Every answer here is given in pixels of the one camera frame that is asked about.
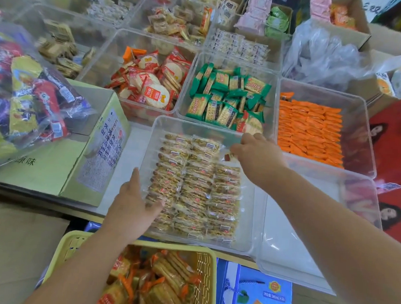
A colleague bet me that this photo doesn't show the pile of orange-edged cracker packets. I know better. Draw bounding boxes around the pile of orange-edged cracker packets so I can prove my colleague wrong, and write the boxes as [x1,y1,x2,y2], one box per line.
[95,243,204,304]

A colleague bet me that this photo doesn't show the clear bin holding cracker rows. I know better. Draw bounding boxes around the clear bin holding cracker rows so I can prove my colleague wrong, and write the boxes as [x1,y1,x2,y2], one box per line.
[133,113,262,258]

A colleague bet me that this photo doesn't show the pile of green cracker packets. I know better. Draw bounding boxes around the pile of green cracker packets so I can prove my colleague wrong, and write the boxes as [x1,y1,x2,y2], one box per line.
[185,61,274,136]

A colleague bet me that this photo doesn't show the red gift box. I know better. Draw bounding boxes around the red gift box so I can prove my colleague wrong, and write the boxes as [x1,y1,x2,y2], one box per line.
[359,83,401,251]

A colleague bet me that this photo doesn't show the clear bin holding orange packets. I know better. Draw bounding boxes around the clear bin holding orange packets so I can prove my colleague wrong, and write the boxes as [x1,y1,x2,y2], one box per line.
[270,77,384,180]

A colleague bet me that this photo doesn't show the cardboard box with pink-green packets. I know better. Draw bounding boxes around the cardboard box with pink-green packets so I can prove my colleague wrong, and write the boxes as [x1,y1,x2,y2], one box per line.
[214,0,294,41]

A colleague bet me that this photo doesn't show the open brown cardboard box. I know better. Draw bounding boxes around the open brown cardboard box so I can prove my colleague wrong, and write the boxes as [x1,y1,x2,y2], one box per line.
[346,48,401,111]

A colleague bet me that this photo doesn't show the pile of pink snack packets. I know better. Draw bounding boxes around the pile of pink snack packets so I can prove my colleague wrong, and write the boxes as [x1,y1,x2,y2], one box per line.
[234,0,272,36]

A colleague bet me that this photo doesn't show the flat brown cardboard box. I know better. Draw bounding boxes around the flat brown cardboard box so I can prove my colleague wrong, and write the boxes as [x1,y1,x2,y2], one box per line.
[0,204,72,304]

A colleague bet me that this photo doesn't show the person's left forearm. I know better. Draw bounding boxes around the person's left forearm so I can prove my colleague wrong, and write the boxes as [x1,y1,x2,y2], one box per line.
[22,214,139,304]

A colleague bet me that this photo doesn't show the crumpled clear plastic bag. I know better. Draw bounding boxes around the crumpled clear plastic bag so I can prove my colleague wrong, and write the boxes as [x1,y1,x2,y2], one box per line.
[281,18,401,97]

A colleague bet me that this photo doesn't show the rows of clear-wrapped crackers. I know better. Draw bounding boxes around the rows of clear-wrapped crackers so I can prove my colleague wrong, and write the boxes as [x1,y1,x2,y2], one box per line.
[141,131,247,244]

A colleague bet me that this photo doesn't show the clear bin holding red packets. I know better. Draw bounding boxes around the clear bin holding red packets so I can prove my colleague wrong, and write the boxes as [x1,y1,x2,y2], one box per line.
[74,25,200,127]

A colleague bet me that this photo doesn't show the person's left hand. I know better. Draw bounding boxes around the person's left hand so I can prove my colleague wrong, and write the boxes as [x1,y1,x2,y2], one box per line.
[103,166,167,247]

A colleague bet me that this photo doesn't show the clear bin holding tan packets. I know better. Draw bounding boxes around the clear bin holding tan packets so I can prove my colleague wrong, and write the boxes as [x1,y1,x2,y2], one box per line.
[7,1,119,83]

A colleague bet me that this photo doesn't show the empty clear plastic bin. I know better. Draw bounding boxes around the empty clear plastic bin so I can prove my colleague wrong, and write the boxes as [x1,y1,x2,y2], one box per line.
[248,151,388,299]

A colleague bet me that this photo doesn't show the clear bin holding green packets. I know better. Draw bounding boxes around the clear bin holding green packets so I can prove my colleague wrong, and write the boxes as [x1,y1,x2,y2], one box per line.
[174,50,280,136]

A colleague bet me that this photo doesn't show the pile of light-green snack packets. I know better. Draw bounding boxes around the pile of light-green snack packets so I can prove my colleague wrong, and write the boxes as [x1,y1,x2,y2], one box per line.
[264,5,291,40]

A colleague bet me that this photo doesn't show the clear bin holding white packets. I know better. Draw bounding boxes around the clear bin holding white packets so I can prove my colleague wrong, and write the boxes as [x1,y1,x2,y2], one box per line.
[202,26,285,74]

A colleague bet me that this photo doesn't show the clear bin holding beige packets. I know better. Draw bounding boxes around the clear bin holding beige packets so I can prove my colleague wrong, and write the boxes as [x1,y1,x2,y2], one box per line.
[125,0,219,49]

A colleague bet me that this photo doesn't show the pile of pale wrapped candies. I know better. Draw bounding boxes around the pile of pale wrapped candies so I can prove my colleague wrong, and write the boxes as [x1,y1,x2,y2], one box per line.
[85,0,134,26]

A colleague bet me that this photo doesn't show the person's right forearm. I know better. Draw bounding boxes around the person's right forearm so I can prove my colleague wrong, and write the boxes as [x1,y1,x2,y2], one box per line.
[245,164,401,304]

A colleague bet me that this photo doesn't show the yellow plastic basket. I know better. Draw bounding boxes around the yellow plastic basket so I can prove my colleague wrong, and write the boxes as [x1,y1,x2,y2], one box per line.
[40,228,221,304]

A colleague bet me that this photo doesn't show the pile of orange snack packets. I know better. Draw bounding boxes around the pile of orange snack packets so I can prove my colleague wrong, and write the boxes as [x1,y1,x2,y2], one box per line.
[274,91,349,170]

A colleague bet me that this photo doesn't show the pile of tan snack packets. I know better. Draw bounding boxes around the pile of tan snack packets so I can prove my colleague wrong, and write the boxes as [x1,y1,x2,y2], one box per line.
[35,18,98,81]

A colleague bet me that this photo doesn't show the large clear bag of snacks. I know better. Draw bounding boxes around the large clear bag of snacks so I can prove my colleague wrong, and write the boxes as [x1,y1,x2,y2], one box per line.
[0,22,101,181]

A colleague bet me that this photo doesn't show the cardboard box with pink-orange packets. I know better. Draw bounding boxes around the cardboard box with pink-orange packets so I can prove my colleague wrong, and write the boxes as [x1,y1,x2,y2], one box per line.
[295,0,375,50]

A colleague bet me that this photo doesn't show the person's right hand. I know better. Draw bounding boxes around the person's right hand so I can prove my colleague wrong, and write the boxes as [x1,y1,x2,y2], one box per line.
[227,131,292,191]

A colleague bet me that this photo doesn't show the light green cardboard box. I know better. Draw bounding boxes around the light green cardboard box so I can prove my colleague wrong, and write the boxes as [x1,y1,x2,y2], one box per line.
[0,74,134,210]

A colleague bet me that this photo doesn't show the blue almond gift box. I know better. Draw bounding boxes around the blue almond gift box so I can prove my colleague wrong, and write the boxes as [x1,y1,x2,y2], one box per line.
[213,258,296,304]

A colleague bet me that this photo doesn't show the pile of small white packets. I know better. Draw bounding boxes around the pile of small white packets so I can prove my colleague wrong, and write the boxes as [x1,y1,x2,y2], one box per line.
[207,29,272,67]

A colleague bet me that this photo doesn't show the pile of beige biscuit packets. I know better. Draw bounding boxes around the pile of beige biscuit packets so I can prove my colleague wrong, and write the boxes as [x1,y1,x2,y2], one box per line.
[143,2,214,46]

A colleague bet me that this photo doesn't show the pile of red rice-cracker packets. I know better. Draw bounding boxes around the pile of red rice-cracker packets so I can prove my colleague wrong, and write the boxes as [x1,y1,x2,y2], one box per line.
[104,44,194,114]

